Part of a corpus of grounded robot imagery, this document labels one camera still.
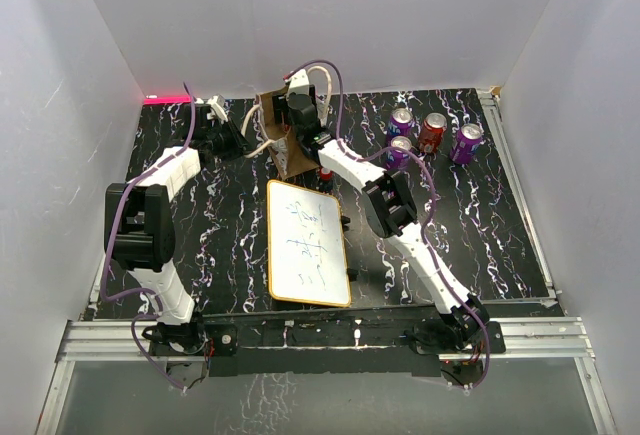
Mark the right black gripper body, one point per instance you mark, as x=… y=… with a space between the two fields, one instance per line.
x=296 y=128

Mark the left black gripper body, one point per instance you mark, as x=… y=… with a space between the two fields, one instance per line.
x=217 y=138

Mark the brown canvas bag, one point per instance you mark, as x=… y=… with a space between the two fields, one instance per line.
x=277 y=141

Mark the purple fanta can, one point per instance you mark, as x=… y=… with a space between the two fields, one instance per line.
x=400 y=122

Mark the red can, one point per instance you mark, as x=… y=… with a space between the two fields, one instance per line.
x=431 y=133

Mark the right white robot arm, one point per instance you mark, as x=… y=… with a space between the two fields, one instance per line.
x=390 y=208

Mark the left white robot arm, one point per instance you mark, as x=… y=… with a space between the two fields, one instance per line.
x=139 y=236

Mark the pink tape strip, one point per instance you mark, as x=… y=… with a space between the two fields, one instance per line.
x=161 y=100

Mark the black board clip upper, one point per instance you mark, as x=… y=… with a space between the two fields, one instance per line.
x=345 y=221

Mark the black board clip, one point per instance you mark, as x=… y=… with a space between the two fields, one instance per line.
x=345 y=221
x=352 y=274

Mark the white dry-erase board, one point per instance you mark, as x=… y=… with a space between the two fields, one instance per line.
x=307 y=260

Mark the black board clip lower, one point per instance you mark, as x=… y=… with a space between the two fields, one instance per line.
x=352 y=274

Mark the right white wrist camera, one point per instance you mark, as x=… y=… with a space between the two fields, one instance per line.
x=297 y=83

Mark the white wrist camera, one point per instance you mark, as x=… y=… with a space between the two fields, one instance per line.
x=297 y=83
x=216 y=109

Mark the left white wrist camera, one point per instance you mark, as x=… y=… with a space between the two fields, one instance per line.
x=216 y=109

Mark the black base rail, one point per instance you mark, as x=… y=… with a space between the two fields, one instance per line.
x=419 y=328

